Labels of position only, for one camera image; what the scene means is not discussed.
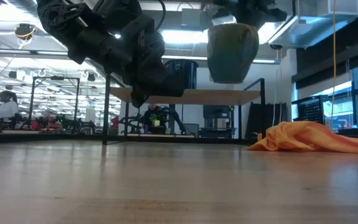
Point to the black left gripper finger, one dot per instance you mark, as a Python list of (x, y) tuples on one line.
[(169, 87), (140, 95)]

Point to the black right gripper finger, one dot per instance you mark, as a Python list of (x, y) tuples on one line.
[(211, 7)]

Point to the large olive brown mug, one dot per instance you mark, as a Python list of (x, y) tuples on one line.
[(232, 53)]

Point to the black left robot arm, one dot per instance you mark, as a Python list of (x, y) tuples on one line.
[(64, 21)]

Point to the wooden shelf with black legs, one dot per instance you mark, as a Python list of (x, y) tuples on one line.
[(213, 97)]

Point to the person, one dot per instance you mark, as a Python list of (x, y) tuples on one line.
[(154, 118), (6, 109)]

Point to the black equipment cabinet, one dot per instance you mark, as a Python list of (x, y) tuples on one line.
[(219, 115)]

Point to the black leaning panel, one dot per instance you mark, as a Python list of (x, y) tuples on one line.
[(266, 118)]

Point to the black perforated panel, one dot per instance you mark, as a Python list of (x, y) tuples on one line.
[(312, 109)]

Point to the orange cloth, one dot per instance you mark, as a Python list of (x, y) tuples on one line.
[(306, 137)]

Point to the ceiling security camera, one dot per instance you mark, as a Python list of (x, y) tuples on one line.
[(276, 47)]

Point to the silver ventilation duct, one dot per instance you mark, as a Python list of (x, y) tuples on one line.
[(309, 28)]

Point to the black metal rack frame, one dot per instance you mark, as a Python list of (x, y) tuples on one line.
[(54, 77)]

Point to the black aluminium rig frame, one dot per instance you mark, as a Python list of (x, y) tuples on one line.
[(57, 137)]

